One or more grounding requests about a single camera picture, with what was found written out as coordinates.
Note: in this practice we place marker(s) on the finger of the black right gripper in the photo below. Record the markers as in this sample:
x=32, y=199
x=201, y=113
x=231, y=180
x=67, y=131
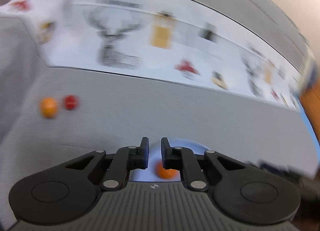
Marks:
x=278, y=170

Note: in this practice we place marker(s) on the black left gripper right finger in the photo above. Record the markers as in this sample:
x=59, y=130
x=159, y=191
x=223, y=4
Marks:
x=197, y=172

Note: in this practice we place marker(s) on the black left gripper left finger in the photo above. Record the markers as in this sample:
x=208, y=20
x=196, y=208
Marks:
x=111, y=171

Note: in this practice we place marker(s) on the orange tangerine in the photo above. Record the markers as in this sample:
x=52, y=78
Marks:
x=165, y=173

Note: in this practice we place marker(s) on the red cherry tomato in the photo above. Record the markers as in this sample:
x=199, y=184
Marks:
x=70, y=102

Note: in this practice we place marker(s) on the orange fruit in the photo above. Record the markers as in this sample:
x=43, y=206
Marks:
x=48, y=107

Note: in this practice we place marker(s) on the light blue plate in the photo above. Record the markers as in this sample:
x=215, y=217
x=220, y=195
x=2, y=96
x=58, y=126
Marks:
x=149, y=175

